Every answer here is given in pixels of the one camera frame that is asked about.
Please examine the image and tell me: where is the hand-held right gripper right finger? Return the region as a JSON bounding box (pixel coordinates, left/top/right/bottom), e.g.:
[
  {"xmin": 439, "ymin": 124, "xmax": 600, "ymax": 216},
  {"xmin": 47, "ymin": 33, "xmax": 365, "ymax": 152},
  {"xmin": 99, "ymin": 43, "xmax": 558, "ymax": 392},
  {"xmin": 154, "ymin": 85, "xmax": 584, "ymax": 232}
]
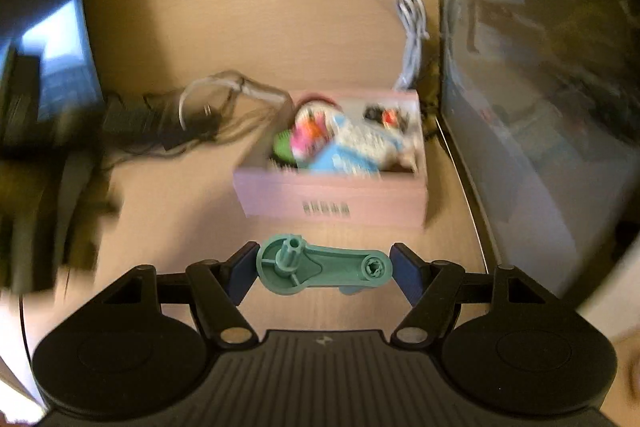
[{"xmin": 390, "ymin": 242, "xmax": 551, "ymax": 348}]

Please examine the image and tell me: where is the small black toy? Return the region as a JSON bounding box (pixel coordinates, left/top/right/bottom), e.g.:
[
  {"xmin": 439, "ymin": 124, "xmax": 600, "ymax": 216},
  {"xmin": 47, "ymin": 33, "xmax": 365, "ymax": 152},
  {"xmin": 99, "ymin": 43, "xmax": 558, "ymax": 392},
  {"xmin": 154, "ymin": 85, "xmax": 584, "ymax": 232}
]
[{"xmin": 362, "ymin": 104, "xmax": 402, "ymax": 130}]

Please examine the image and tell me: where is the pink orange colourful toy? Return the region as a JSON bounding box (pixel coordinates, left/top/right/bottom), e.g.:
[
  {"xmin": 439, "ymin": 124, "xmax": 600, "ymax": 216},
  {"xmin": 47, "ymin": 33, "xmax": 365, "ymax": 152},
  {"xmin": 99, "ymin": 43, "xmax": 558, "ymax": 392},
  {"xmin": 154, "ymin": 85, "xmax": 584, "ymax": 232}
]
[{"xmin": 292, "ymin": 104, "xmax": 342, "ymax": 158}]

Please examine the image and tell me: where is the teal plastic crank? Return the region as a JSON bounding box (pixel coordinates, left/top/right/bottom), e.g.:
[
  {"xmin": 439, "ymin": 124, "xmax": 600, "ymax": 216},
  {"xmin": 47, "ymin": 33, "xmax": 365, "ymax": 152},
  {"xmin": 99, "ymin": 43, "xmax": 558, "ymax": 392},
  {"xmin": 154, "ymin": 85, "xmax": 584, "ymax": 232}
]
[{"xmin": 256, "ymin": 234, "xmax": 393, "ymax": 296}]

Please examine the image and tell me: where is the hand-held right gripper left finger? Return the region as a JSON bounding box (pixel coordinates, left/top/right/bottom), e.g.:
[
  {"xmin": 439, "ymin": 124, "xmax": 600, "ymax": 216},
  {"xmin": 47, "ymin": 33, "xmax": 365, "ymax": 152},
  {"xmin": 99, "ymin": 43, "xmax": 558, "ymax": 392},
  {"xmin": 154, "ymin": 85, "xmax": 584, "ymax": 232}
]
[{"xmin": 102, "ymin": 242, "xmax": 261, "ymax": 346}]

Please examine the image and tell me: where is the pink cardboard box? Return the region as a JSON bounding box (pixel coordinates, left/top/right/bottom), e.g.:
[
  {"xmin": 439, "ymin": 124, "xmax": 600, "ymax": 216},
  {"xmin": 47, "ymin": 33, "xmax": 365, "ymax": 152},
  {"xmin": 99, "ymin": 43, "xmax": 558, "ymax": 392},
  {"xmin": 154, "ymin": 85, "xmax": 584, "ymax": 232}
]
[{"xmin": 232, "ymin": 89, "xmax": 431, "ymax": 230}]

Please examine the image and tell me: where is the blue tissue packet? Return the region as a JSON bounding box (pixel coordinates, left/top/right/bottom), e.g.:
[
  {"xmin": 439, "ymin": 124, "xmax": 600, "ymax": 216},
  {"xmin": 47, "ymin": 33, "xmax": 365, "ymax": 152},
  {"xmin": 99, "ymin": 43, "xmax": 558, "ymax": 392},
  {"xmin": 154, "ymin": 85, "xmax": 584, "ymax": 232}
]
[{"xmin": 307, "ymin": 117, "xmax": 397, "ymax": 180}]

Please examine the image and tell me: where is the black power adapter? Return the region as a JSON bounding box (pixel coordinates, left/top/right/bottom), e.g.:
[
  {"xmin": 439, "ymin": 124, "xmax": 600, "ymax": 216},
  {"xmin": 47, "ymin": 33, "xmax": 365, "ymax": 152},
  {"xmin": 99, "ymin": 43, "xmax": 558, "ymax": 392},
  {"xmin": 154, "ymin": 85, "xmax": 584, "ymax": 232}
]
[{"xmin": 102, "ymin": 94, "xmax": 221, "ymax": 152}]

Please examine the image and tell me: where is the white pink plush toy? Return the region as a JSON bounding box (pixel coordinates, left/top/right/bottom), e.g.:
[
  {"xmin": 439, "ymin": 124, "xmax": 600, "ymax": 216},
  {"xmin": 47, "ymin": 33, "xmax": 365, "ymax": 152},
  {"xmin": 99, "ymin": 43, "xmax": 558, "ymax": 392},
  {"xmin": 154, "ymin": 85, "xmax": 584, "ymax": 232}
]
[{"xmin": 392, "ymin": 127, "xmax": 422, "ymax": 174}]

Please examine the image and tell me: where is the laptop with lit screen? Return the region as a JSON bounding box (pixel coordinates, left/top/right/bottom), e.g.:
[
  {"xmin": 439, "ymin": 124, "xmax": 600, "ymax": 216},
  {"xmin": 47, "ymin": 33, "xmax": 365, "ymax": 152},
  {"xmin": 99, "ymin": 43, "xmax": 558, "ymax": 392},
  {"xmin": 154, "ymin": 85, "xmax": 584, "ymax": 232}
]
[{"xmin": 0, "ymin": 0, "xmax": 107, "ymax": 148}]

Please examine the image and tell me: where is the large dark monitor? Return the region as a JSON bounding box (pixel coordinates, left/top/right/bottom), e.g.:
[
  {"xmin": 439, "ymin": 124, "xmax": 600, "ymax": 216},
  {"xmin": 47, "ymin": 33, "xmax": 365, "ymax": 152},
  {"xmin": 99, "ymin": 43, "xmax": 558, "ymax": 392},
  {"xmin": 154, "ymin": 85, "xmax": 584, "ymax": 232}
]
[{"xmin": 434, "ymin": 0, "xmax": 640, "ymax": 323}]

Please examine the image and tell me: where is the white cable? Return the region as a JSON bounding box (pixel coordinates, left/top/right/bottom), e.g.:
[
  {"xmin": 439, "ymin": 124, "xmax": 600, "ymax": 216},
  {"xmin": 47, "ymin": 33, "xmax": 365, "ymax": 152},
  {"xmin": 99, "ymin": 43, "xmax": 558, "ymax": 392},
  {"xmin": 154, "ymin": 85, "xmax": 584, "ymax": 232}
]
[{"xmin": 177, "ymin": 0, "xmax": 431, "ymax": 132}]

